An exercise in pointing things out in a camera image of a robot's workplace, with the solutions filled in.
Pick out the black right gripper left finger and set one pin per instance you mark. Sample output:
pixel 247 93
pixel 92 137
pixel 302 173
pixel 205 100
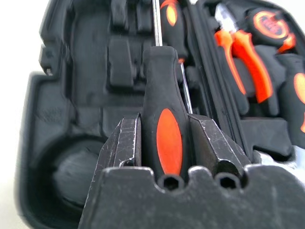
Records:
pixel 126 143

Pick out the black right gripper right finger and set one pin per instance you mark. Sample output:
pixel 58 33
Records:
pixel 209 145

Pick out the black orange tape measure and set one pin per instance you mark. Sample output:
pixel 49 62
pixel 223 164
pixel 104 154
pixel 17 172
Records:
pixel 269 23

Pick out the black plastic tool case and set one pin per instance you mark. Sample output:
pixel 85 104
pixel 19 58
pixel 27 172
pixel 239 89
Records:
pixel 83 71

